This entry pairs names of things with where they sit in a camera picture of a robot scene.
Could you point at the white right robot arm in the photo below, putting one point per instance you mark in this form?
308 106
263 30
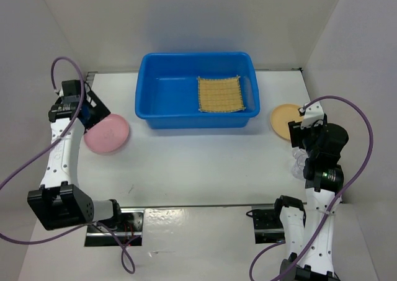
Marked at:
309 227

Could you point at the pink plastic plate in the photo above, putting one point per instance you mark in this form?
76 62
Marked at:
109 135

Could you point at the blue plastic bin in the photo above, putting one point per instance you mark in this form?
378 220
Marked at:
167 89

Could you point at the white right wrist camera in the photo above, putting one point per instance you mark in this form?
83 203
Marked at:
311 114

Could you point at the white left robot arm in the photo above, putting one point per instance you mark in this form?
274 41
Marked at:
59 202

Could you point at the clear plastic cup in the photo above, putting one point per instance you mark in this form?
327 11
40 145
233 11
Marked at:
300 156

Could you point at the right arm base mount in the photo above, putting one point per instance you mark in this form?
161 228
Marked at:
267 227

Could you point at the yellow plastic plate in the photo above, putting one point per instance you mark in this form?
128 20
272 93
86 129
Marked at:
281 116

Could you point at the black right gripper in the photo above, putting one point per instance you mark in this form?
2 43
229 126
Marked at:
296 133

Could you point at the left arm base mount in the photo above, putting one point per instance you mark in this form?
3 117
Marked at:
129 232

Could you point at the woven bamboo mat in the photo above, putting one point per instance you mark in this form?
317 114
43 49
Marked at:
220 95

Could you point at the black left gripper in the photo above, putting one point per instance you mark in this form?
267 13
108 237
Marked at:
100 112

